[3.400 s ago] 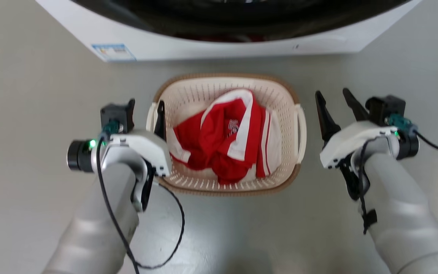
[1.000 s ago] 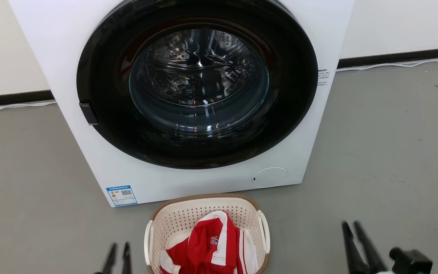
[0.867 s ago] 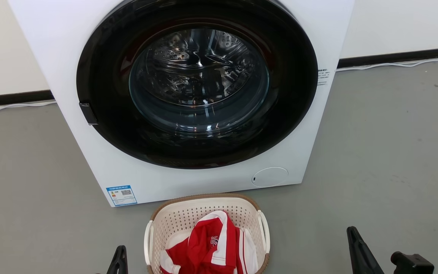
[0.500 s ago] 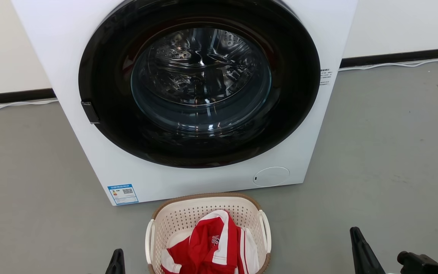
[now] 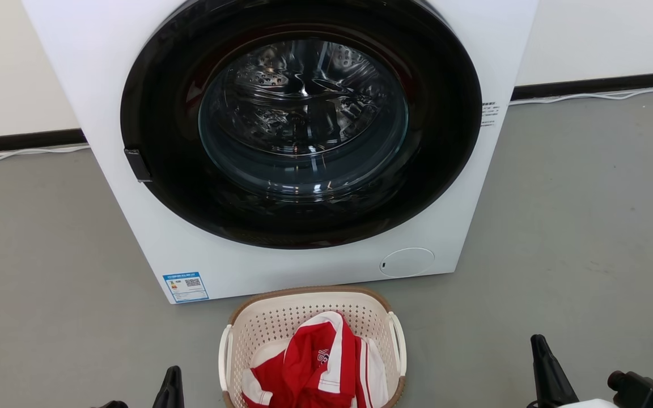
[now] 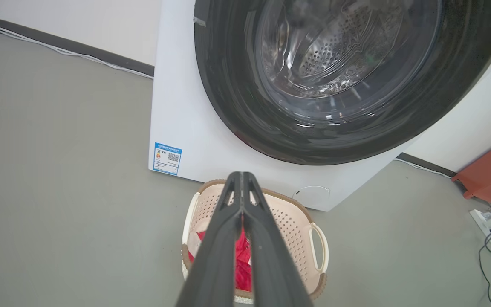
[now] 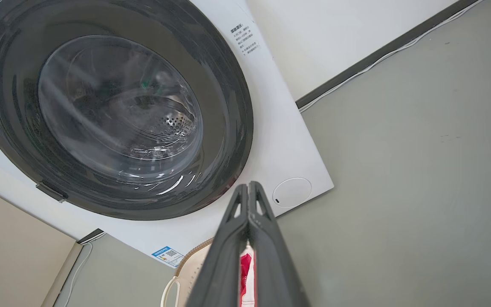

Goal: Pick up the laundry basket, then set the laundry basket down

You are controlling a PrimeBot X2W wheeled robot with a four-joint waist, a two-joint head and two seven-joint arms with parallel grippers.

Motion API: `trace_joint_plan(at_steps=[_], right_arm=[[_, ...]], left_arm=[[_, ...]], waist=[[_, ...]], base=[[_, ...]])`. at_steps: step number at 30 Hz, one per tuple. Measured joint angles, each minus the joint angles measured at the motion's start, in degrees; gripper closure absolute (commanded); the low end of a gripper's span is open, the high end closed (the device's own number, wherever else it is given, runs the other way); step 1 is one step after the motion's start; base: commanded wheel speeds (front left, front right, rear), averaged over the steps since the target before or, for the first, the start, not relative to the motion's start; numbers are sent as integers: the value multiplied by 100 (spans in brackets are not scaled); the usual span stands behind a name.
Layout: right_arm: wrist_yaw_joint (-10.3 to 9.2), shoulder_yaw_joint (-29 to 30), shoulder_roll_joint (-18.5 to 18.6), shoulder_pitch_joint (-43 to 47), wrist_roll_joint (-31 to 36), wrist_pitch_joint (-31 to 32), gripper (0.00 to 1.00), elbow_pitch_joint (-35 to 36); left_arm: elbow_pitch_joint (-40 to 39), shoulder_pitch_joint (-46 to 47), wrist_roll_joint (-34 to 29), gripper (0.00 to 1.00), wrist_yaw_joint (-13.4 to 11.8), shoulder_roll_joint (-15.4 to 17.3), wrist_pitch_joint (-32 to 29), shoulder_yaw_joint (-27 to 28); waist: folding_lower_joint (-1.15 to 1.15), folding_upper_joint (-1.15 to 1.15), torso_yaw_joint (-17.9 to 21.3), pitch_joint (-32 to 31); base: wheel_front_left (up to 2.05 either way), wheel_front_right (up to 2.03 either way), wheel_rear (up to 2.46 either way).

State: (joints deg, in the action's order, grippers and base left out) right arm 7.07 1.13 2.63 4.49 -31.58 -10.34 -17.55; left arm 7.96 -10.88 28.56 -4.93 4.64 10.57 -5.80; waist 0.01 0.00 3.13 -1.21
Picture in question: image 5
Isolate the blue energy label sticker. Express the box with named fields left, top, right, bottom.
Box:
left=163, top=272, right=210, bottom=303

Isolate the cream perforated laundry basket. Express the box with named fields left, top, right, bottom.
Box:
left=218, top=286, right=408, bottom=408

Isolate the white floor cable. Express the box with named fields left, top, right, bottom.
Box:
left=510, top=84, right=653, bottom=107
left=0, top=145, right=91, bottom=164

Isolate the white front-load washing machine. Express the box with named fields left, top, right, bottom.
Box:
left=20, top=0, right=540, bottom=305

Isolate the black door handle latch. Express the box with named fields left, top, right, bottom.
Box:
left=124, top=148, right=152, bottom=183

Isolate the black baseboard strip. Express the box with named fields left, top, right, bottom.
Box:
left=511, top=70, right=653, bottom=101
left=0, top=129, right=87, bottom=155

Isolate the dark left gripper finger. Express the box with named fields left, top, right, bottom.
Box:
left=152, top=365, right=185, bottom=408

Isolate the black round washer door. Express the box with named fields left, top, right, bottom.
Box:
left=120, top=0, right=483, bottom=250

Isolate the round white filter cover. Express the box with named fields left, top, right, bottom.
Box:
left=379, top=248, right=435, bottom=278

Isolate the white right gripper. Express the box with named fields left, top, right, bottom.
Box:
left=531, top=334, right=622, bottom=408

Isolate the red and white shirt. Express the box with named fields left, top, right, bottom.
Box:
left=241, top=311, right=389, bottom=408

